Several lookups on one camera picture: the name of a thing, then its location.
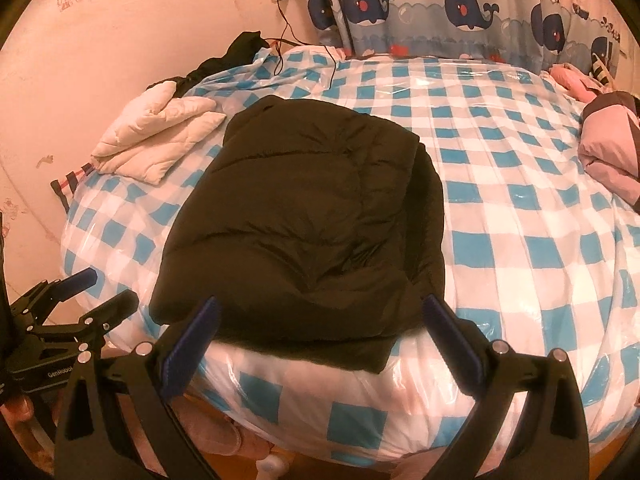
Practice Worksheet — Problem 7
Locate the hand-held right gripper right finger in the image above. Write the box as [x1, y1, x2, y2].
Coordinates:
[422, 295, 592, 480]

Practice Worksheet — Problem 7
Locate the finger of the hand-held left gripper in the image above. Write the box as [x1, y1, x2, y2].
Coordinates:
[10, 266, 99, 319]
[27, 290, 141, 348]

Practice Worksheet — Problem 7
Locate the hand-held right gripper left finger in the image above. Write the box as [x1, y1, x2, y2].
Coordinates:
[54, 296, 222, 480]

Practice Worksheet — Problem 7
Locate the black puffer jacket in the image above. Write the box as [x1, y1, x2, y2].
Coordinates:
[150, 94, 447, 376]

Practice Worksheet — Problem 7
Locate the pink fuzzy cloth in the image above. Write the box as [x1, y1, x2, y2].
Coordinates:
[170, 400, 281, 480]

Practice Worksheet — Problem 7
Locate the blue white checkered bed cover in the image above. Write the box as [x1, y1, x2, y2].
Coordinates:
[60, 42, 640, 466]

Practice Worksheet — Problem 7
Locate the white quilted jacket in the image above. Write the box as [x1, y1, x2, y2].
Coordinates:
[92, 81, 227, 186]

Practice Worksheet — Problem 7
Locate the pink and brown jacket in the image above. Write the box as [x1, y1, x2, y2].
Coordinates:
[579, 91, 640, 196]

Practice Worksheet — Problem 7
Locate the dark crumpled garment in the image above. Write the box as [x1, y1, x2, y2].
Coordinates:
[162, 31, 271, 96]

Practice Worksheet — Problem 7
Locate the pink garment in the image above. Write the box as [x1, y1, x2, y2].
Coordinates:
[549, 62, 601, 106]

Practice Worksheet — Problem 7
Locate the black white striped cloth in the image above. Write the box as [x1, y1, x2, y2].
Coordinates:
[590, 52, 617, 86]

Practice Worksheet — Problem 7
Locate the whale print curtain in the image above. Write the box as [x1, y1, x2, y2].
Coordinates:
[307, 0, 626, 86]

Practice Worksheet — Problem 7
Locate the black charger cable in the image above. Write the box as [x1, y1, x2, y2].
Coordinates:
[264, 0, 342, 87]

